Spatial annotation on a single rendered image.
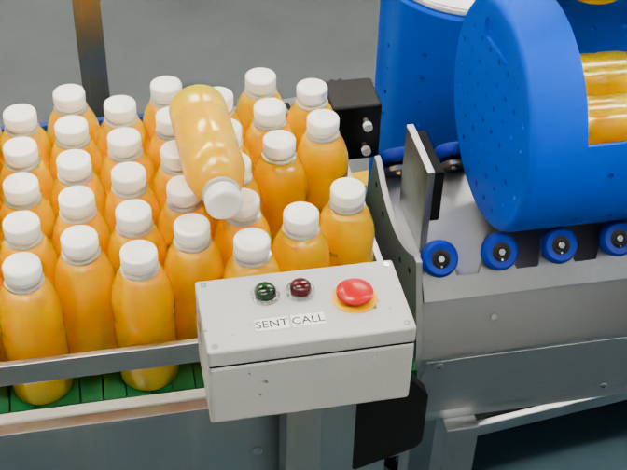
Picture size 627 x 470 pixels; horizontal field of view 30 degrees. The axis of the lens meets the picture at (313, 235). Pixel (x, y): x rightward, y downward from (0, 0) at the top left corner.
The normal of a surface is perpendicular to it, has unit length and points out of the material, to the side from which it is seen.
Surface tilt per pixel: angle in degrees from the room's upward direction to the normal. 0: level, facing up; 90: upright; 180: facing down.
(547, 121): 58
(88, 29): 90
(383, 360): 90
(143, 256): 0
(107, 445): 90
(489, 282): 52
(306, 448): 90
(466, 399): 109
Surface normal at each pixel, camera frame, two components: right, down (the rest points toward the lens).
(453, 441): 0.19, 0.64
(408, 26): -0.75, 0.42
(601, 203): 0.18, 0.83
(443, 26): -0.39, 0.59
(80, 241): 0.03, -0.76
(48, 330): 0.64, 0.51
